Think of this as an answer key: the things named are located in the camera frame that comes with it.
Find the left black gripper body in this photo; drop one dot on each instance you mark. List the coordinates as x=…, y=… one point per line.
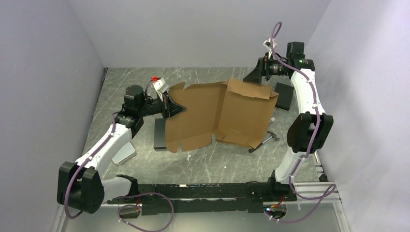
x=154, y=107

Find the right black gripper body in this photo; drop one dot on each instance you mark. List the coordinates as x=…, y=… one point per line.
x=276, y=67

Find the brown cardboard box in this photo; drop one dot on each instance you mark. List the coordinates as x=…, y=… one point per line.
x=233, y=112

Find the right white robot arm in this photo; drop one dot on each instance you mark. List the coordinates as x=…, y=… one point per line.
x=312, y=126

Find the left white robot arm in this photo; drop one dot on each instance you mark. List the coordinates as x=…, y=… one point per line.
x=80, y=187

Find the black square box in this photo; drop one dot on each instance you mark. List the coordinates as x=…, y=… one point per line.
x=285, y=96

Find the black rectangular block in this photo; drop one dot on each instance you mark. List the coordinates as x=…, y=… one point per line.
x=159, y=134

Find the silver metal tin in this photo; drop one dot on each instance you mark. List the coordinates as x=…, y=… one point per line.
x=124, y=153

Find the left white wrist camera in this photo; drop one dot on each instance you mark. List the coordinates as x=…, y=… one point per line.
x=159, y=85

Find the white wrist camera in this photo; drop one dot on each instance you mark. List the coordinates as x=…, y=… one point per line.
x=159, y=85
x=270, y=44

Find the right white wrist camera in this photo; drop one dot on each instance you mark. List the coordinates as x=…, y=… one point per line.
x=270, y=44

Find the black handled claw hammer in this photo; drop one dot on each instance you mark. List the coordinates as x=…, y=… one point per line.
x=271, y=136

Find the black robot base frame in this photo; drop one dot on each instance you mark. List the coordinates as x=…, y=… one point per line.
x=197, y=198

